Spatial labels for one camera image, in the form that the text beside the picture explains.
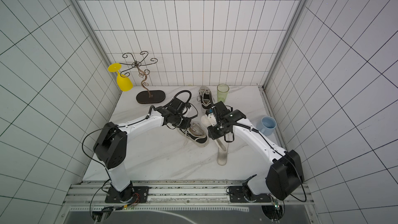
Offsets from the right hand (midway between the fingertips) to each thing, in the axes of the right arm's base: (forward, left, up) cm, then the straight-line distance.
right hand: (211, 130), depth 81 cm
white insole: (+5, +4, +2) cm, 6 cm away
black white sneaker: (+3, +9, -10) cm, 14 cm away
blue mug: (+9, -34, -7) cm, 36 cm away
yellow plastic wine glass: (+25, +55, +10) cm, 61 cm away
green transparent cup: (+31, -7, 0) cm, 32 cm away
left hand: (+4, +14, -5) cm, 15 cm away
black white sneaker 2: (+28, +5, -5) cm, 29 cm away
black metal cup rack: (+30, +47, -9) cm, 57 cm away
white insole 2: (-8, -6, -13) cm, 16 cm away
